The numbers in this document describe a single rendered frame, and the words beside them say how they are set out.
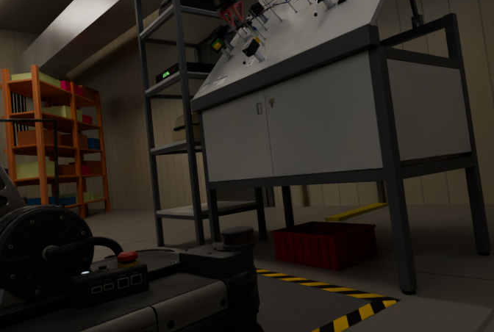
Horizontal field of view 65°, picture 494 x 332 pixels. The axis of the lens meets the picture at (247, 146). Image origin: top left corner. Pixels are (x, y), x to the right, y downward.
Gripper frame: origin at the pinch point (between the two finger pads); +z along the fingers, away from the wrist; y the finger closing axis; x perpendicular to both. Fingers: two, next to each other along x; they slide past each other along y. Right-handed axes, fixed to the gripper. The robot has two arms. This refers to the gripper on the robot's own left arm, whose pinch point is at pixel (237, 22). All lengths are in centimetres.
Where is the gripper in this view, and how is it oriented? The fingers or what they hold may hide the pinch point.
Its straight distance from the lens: 165.7
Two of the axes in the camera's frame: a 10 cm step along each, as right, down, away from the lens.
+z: 4.5, 8.5, 2.9
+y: -6.9, 1.2, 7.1
